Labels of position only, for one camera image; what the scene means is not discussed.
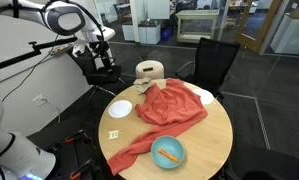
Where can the orange highlighter pen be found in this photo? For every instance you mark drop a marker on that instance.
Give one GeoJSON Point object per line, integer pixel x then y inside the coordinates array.
{"type": "Point", "coordinates": [166, 154]}

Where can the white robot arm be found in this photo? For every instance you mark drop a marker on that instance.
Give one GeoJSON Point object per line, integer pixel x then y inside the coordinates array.
{"type": "Point", "coordinates": [19, 157]}

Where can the light blue bowl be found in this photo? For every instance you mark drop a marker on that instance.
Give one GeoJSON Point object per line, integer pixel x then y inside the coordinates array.
{"type": "Point", "coordinates": [171, 145]}

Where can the beige cloth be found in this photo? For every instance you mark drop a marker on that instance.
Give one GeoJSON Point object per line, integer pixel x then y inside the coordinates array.
{"type": "Point", "coordinates": [142, 85]}

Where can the red-orange sweater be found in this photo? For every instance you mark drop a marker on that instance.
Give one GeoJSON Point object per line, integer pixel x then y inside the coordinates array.
{"type": "Point", "coordinates": [171, 111]}

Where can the white plate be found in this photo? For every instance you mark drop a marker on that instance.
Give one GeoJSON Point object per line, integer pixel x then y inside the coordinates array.
{"type": "Point", "coordinates": [120, 109]}
{"type": "Point", "coordinates": [205, 96]}

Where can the small pale green packet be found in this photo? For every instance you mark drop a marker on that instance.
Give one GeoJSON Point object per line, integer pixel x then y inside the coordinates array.
{"type": "Point", "coordinates": [113, 134]}

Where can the black mesh office chair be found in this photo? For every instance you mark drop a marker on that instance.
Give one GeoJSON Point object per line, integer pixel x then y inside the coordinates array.
{"type": "Point", "coordinates": [213, 59]}

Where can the round wooden table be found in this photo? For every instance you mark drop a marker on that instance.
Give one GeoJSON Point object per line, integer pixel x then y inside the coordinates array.
{"type": "Point", "coordinates": [207, 146]}

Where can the cream utility cart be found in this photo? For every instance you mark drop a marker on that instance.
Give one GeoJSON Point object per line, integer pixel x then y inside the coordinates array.
{"type": "Point", "coordinates": [194, 24]}

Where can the black orange clamp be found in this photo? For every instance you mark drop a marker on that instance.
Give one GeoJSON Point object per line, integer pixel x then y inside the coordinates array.
{"type": "Point", "coordinates": [87, 171]}
{"type": "Point", "coordinates": [79, 135]}

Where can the black chair bottom right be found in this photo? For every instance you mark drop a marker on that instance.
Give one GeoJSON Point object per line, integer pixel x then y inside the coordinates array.
{"type": "Point", "coordinates": [249, 162]}

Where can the black office chair near wall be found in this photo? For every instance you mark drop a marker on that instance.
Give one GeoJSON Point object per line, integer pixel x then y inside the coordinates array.
{"type": "Point", "coordinates": [97, 76]}

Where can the white wall outlet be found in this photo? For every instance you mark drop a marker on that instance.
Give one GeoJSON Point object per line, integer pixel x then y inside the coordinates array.
{"type": "Point", "coordinates": [40, 100]}

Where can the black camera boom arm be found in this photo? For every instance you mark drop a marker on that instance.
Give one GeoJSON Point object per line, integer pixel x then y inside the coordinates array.
{"type": "Point", "coordinates": [36, 51]}

